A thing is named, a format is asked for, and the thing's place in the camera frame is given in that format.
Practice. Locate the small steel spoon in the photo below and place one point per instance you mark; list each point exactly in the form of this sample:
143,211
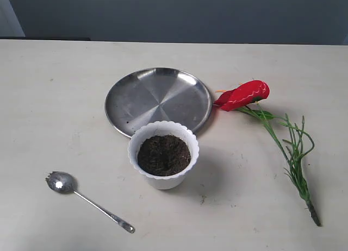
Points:
64,183

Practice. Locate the white scalloped plastic pot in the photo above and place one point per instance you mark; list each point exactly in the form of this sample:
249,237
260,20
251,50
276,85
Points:
162,128

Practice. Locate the round steel plate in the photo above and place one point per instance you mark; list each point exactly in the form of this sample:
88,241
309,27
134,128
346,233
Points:
157,94

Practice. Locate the artificial red anthurium plant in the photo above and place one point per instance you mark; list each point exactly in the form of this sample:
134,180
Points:
245,98

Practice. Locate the dark soil in pot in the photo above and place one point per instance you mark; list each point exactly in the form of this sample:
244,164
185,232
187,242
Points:
164,155

